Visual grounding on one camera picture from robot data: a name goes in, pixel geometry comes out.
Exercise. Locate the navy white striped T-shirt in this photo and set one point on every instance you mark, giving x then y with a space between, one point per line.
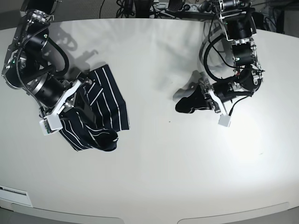
101 78

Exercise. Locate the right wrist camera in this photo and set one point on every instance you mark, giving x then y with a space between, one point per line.
50 124

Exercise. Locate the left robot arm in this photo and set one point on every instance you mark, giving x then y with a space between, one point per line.
236 21

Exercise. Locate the white power strip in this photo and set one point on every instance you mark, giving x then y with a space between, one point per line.
207 6

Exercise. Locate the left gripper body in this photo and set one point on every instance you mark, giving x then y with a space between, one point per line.
215 95

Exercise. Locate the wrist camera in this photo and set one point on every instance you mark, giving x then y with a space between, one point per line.
224 120
50 124

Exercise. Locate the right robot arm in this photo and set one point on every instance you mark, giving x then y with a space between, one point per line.
37 65

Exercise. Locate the white label sticker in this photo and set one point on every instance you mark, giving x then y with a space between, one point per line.
15 196

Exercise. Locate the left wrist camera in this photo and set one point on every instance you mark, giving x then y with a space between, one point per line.
224 120

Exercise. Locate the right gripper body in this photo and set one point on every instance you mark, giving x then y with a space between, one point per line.
48 90

